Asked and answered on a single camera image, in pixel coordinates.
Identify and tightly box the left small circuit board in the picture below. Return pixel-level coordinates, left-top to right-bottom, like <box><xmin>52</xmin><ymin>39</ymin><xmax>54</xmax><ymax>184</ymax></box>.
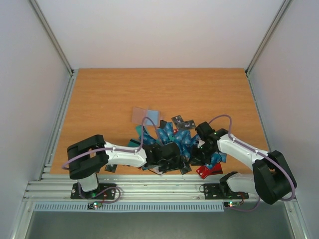
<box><xmin>87</xmin><ymin>201</ymin><xmax>103</xmax><ymax>210</ymax></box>

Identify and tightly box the small circuit board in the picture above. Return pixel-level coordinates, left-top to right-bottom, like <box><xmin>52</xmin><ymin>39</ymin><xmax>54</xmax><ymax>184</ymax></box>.
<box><xmin>224</xmin><ymin>201</ymin><xmax>241</xmax><ymax>208</ymax></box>
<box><xmin>87</xmin><ymin>201</ymin><xmax>103</xmax><ymax>210</ymax></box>

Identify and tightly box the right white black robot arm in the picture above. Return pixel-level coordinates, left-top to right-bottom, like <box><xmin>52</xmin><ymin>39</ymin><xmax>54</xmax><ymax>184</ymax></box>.
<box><xmin>190</xmin><ymin>121</ymin><xmax>297</xmax><ymax>205</ymax></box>

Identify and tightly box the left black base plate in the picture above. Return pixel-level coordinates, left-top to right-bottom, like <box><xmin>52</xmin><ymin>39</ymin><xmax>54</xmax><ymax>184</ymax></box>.
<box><xmin>70</xmin><ymin>183</ymin><xmax>117</xmax><ymax>200</ymax></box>

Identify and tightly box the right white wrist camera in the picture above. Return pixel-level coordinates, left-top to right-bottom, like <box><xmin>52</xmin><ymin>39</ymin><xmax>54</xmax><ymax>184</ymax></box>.
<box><xmin>197</xmin><ymin>139</ymin><xmax>205</xmax><ymax>148</ymax></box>

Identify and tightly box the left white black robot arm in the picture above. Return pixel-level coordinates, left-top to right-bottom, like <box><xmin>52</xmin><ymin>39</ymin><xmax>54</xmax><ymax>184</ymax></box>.
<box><xmin>62</xmin><ymin>134</ymin><xmax>187</xmax><ymax>199</ymax></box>

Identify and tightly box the red card magnetic stripe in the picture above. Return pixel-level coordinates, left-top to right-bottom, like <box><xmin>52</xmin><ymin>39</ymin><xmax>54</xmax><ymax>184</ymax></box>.
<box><xmin>209</xmin><ymin>163</ymin><xmax>223</xmax><ymax>175</ymax></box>

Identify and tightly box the black card far right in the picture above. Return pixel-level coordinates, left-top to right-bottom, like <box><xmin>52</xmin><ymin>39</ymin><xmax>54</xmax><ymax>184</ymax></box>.
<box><xmin>180</xmin><ymin>120</ymin><xmax>196</xmax><ymax>130</ymax></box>

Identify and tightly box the red card front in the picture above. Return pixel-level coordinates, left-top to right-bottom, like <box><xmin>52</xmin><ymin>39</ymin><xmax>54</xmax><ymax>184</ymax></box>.
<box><xmin>196</xmin><ymin>166</ymin><xmax>212</xmax><ymax>179</ymax></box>

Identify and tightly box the right small circuit board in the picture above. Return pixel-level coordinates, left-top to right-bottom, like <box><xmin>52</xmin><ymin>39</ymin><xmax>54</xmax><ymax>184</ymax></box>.
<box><xmin>224</xmin><ymin>201</ymin><xmax>241</xmax><ymax>208</ymax></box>

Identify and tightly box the white card with red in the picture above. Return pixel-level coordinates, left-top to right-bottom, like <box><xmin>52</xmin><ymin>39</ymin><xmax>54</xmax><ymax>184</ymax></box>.
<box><xmin>149</xmin><ymin>169</ymin><xmax>165</xmax><ymax>176</ymax></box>

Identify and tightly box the grey slotted cable duct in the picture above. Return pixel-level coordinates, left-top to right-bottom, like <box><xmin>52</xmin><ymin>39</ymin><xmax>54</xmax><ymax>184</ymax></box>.
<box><xmin>33</xmin><ymin>202</ymin><xmax>224</xmax><ymax>213</ymax></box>

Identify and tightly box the teal card magnetic stripe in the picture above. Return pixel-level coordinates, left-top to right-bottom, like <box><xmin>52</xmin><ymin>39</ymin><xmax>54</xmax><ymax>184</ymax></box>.
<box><xmin>128</xmin><ymin>138</ymin><xmax>141</xmax><ymax>147</ymax></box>

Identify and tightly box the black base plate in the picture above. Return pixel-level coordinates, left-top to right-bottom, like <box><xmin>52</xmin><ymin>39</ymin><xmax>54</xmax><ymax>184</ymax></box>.
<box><xmin>202</xmin><ymin>183</ymin><xmax>249</xmax><ymax>200</ymax></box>
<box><xmin>70</xmin><ymin>183</ymin><xmax>117</xmax><ymax>200</ymax></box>

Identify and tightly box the blue card right edge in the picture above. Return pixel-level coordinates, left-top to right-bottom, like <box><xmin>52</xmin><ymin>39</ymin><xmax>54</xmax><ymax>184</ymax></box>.
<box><xmin>211</xmin><ymin>152</ymin><xmax>227</xmax><ymax>165</ymax></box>

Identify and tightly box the black card top right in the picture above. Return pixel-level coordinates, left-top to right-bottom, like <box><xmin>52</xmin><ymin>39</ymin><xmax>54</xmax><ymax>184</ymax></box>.
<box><xmin>171</xmin><ymin>115</ymin><xmax>184</xmax><ymax>128</ymax></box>

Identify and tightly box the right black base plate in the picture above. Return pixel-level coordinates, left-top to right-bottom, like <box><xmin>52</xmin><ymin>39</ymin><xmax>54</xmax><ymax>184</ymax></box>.
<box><xmin>202</xmin><ymin>183</ymin><xmax>249</xmax><ymax>200</ymax></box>

